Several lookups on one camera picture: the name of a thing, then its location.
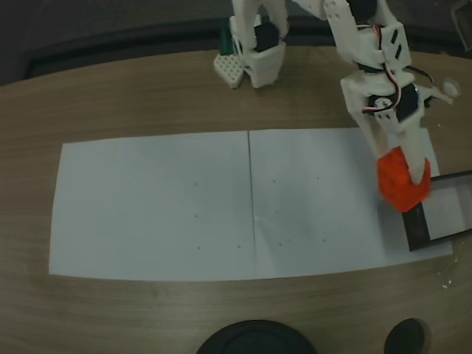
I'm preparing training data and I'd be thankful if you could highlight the orange cube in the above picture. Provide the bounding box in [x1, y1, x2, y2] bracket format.
[375, 146, 434, 213]

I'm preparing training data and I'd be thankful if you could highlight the dark open box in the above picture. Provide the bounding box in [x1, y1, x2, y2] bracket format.
[400, 170, 472, 253]

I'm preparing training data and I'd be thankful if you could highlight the small clear round cap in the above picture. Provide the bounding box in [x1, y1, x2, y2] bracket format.
[443, 78, 461, 100]

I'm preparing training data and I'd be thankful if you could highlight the white paper sheet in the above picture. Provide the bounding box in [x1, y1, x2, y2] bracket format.
[49, 131, 257, 282]
[247, 128, 454, 280]

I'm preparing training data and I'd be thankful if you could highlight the black lamp stand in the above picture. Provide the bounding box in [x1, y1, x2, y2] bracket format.
[195, 319, 319, 354]

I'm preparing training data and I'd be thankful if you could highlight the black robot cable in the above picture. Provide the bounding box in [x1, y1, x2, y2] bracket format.
[405, 65, 435, 89]

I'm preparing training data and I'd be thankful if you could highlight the round table cable hole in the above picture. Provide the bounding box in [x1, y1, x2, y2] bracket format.
[383, 317, 432, 354]

